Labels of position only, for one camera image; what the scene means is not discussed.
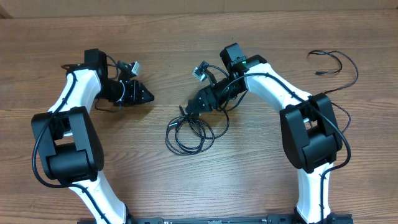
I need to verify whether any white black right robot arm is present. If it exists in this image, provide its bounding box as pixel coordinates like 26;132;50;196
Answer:
184;43;353;223

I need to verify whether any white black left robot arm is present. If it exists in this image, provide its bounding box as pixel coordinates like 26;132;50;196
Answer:
31;49;154;223

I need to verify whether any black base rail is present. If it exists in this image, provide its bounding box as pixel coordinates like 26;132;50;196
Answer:
127;213;354;224

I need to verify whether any black separated thin cable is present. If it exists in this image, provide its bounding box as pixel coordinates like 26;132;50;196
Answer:
307;49;359;134

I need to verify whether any black USB cable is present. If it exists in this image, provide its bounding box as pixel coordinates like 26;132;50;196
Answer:
165;105;230;156

